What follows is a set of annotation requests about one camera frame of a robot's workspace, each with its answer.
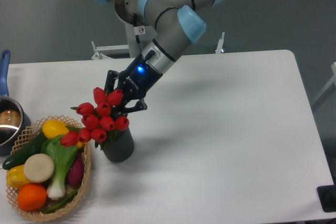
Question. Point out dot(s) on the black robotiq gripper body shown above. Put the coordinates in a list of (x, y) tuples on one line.
[(138, 78)]

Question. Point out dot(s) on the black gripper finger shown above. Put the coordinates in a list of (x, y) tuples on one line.
[(122, 108), (111, 82)]

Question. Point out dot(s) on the red tulip bouquet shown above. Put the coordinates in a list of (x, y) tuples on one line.
[(101, 122)]

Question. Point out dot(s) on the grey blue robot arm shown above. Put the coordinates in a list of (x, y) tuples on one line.
[(177, 26)]

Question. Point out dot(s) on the dark grey ribbed vase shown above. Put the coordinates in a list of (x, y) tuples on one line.
[(121, 148)]

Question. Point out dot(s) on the woven wicker basket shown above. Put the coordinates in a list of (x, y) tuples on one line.
[(38, 216)]

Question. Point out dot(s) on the green bok choy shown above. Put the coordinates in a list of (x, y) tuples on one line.
[(63, 159)]

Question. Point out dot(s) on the green chili pepper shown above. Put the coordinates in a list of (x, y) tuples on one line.
[(62, 203)]

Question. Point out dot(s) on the dark green cucumber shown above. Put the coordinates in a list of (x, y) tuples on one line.
[(22, 155)]

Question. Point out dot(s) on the yellow bell pepper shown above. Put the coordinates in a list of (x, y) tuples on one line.
[(16, 177)]

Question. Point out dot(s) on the orange fruit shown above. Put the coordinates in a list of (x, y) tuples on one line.
[(32, 197)]

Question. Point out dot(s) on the black device at table edge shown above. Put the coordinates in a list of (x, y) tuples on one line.
[(327, 197)]

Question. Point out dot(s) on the white metal base bracket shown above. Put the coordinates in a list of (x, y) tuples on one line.
[(123, 51)]

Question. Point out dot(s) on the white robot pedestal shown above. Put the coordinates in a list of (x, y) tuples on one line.
[(138, 31)]

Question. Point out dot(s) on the blue handled saucepan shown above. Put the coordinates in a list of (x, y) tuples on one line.
[(13, 118)]

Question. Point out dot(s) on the white frame at right edge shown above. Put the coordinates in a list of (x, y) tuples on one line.
[(325, 91)]

